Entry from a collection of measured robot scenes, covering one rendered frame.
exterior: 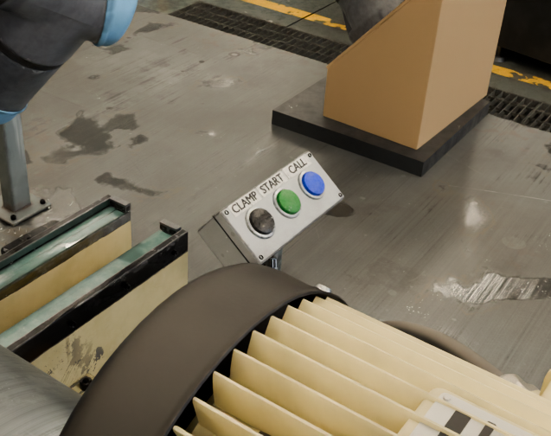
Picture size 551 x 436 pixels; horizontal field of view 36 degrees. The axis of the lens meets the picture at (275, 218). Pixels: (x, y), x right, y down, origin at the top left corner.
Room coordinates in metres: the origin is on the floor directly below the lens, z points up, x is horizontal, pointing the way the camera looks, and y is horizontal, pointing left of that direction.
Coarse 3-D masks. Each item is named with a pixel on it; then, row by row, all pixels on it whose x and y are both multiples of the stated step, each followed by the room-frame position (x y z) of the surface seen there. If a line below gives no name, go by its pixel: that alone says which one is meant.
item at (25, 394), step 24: (0, 360) 0.44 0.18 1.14; (24, 360) 0.47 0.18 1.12; (0, 384) 0.40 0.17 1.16; (24, 384) 0.41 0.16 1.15; (48, 384) 0.43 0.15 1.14; (0, 408) 0.38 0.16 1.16; (24, 408) 0.38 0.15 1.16; (48, 408) 0.39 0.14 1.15; (72, 408) 0.40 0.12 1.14; (0, 432) 0.36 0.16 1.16; (24, 432) 0.36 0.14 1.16; (48, 432) 0.36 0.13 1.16
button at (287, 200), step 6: (282, 192) 0.79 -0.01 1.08; (288, 192) 0.80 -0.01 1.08; (282, 198) 0.79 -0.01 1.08; (288, 198) 0.79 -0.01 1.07; (294, 198) 0.80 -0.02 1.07; (282, 204) 0.78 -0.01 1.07; (288, 204) 0.78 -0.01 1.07; (294, 204) 0.79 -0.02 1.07; (300, 204) 0.79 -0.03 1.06; (288, 210) 0.78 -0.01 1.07; (294, 210) 0.78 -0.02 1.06
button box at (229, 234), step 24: (288, 168) 0.84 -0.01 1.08; (312, 168) 0.86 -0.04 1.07; (264, 192) 0.79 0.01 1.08; (336, 192) 0.85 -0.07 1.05; (216, 216) 0.74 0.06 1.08; (240, 216) 0.74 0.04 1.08; (288, 216) 0.78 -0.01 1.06; (312, 216) 0.80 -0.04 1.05; (216, 240) 0.74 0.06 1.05; (240, 240) 0.72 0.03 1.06; (264, 240) 0.73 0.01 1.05; (288, 240) 0.75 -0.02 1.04
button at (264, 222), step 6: (258, 210) 0.75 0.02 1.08; (264, 210) 0.76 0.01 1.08; (252, 216) 0.75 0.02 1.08; (258, 216) 0.75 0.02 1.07; (264, 216) 0.75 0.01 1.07; (270, 216) 0.76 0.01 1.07; (252, 222) 0.74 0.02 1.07; (258, 222) 0.74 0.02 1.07; (264, 222) 0.75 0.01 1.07; (270, 222) 0.75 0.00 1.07; (258, 228) 0.74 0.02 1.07; (264, 228) 0.74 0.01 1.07; (270, 228) 0.74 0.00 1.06; (264, 234) 0.74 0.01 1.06
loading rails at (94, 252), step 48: (48, 240) 0.90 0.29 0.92; (96, 240) 0.92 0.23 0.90; (144, 240) 0.91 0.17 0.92; (0, 288) 0.79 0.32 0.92; (48, 288) 0.85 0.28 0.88; (96, 288) 0.79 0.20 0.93; (144, 288) 0.85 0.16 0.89; (0, 336) 0.71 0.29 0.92; (48, 336) 0.72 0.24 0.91; (96, 336) 0.78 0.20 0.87
